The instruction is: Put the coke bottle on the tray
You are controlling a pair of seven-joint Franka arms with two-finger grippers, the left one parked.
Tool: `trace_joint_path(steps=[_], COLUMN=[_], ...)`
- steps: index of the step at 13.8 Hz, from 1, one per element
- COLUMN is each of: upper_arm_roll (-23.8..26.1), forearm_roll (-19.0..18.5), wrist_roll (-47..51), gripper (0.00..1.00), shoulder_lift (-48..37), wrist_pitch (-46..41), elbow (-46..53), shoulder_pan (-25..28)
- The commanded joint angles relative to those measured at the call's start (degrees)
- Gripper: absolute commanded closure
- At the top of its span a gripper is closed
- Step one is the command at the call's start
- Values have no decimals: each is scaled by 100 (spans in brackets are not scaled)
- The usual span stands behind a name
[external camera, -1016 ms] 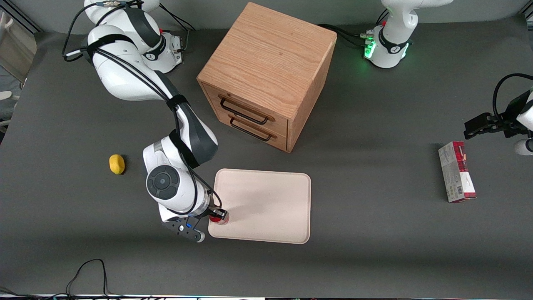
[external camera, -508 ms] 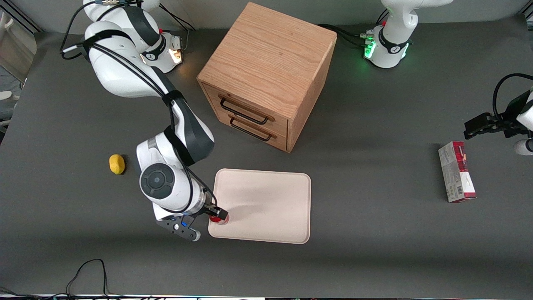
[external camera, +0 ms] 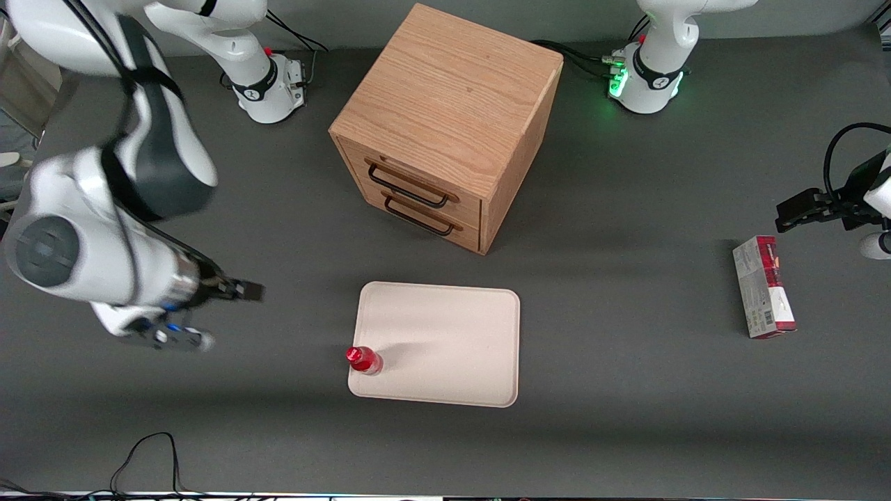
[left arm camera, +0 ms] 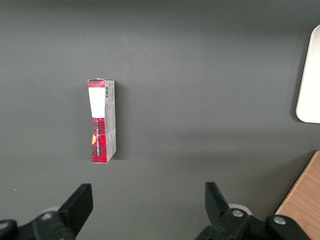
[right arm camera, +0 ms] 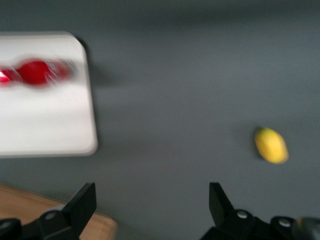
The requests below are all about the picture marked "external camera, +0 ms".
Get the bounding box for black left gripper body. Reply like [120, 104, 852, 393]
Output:
[827, 149, 891, 232]

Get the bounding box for black looped table-edge cable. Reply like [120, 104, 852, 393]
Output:
[0, 432, 210, 500]

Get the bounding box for wooden drawer front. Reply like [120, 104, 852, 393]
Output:
[339, 138, 484, 230]
[354, 175, 483, 254]

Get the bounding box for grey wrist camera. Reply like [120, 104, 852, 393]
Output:
[120, 315, 216, 353]
[859, 231, 891, 261]

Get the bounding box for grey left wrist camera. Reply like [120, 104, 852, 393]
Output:
[859, 231, 891, 261]

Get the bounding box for wooden drawer cabinet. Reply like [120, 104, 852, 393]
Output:
[329, 3, 565, 256]

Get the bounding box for red coke bottle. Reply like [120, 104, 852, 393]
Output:
[345, 345, 384, 377]

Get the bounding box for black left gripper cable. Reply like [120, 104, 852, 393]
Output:
[823, 122, 891, 198]

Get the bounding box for black wire drawer handle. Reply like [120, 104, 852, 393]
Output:
[381, 191, 464, 237]
[365, 159, 461, 209]

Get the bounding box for black arm base cables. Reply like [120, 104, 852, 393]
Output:
[532, 13, 652, 81]
[220, 11, 331, 90]

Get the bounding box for black left arm base cables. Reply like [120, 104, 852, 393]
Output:
[532, 13, 652, 81]

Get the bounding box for black right arm base cables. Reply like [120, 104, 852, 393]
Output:
[220, 11, 331, 90]

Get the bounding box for red and grey carton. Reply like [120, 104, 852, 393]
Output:
[732, 235, 798, 340]

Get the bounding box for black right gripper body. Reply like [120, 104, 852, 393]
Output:
[182, 263, 236, 308]

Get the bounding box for beige rectangular tray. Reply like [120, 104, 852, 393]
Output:
[347, 281, 521, 408]

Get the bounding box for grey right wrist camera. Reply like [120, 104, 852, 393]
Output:
[120, 315, 216, 353]

